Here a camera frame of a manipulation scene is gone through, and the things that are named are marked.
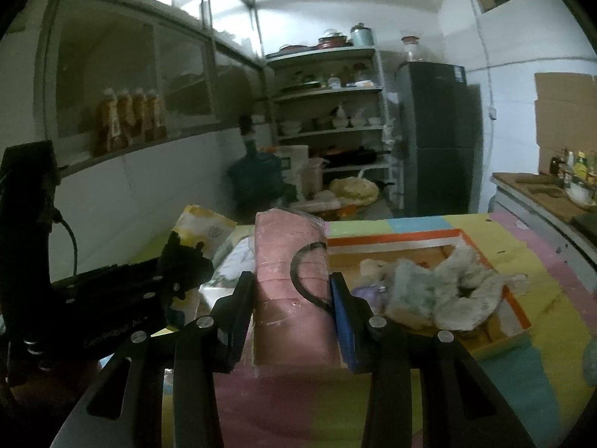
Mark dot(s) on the grey fluffy plush toy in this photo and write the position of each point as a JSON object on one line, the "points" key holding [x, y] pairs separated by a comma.
{"points": [[447, 284]]}

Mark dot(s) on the white carton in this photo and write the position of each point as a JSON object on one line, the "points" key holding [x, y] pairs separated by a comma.
{"points": [[291, 168]]}

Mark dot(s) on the group of white bowls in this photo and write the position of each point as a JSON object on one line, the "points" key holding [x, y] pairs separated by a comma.
{"points": [[326, 123]]}

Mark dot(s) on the dark green water jug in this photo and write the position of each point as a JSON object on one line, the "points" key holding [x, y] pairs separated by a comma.
{"points": [[256, 182]]}

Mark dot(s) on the white bowl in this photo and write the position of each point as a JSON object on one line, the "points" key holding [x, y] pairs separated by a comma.
{"points": [[582, 195]]}

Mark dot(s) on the glass window cabinet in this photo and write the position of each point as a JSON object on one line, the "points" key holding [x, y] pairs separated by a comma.
{"points": [[107, 46]]}

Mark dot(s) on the pink towel pack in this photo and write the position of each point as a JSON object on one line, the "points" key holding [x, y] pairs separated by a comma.
{"points": [[280, 289]]}

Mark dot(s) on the black water pump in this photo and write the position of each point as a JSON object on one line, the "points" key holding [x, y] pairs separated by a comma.
{"points": [[248, 130]]}

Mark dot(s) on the pale green tissue pack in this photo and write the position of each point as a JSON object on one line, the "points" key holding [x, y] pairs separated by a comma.
{"points": [[219, 295]]}

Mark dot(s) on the group of seasoning bottles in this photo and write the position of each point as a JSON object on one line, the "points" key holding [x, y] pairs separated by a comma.
{"points": [[576, 165]]}

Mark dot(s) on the group of glass jars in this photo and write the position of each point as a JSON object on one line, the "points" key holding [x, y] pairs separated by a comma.
{"points": [[326, 79]]}

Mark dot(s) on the green leaf print tissue pack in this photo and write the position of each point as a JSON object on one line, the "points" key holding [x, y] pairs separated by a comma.
{"points": [[235, 259]]}

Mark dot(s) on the pale teal enamel pot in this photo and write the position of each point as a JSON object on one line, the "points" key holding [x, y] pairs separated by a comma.
{"points": [[361, 35]]}

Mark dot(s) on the clear plastic container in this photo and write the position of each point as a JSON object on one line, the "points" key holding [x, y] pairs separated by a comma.
{"points": [[315, 175]]}

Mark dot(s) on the yellow white printed pack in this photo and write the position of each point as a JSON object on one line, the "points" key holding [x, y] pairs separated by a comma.
{"points": [[205, 224]]}

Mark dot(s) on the dark grey fridge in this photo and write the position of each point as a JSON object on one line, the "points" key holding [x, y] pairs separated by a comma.
{"points": [[438, 140]]}

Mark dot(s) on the purple dress plush doll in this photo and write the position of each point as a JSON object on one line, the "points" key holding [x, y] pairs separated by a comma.
{"points": [[368, 295]]}

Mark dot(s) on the glass jar with red lid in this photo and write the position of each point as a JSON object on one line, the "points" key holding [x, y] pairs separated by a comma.
{"points": [[411, 49]]}

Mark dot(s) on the pale dried flatbread stack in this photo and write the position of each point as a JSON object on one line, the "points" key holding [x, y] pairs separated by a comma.
{"points": [[354, 191]]}

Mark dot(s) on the red pot with glass lid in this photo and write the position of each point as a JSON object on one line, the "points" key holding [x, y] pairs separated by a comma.
{"points": [[335, 41]]}

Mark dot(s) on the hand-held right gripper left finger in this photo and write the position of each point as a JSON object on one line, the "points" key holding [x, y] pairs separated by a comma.
{"points": [[238, 322]]}

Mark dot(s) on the orange plastic container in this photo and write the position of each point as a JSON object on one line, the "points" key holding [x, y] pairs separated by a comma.
{"points": [[350, 212]]}

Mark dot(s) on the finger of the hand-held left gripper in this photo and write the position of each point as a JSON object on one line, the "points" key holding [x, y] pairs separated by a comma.
{"points": [[140, 301], [121, 273]]}

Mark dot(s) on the red plate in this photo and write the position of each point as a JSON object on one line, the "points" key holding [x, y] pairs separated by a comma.
{"points": [[293, 48]]}

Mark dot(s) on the orange rimmed cardboard box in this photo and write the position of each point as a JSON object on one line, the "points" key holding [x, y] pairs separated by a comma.
{"points": [[396, 242]]}

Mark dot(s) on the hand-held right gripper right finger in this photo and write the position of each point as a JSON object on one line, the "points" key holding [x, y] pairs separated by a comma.
{"points": [[345, 331]]}

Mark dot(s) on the pale green soft item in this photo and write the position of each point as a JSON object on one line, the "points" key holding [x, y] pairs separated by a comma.
{"points": [[590, 364]]}

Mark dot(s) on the cardboard wall sheets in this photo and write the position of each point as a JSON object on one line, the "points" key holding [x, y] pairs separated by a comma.
{"points": [[564, 112]]}

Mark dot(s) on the pale wrapped bundle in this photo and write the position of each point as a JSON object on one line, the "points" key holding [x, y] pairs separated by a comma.
{"points": [[319, 205]]}

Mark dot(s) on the white metal shelf rack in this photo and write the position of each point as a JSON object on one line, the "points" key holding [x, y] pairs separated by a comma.
{"points": [[326, 98]]}

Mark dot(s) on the kitchen counter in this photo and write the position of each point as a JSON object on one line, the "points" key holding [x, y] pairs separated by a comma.
{"points": [[527, 200]]}

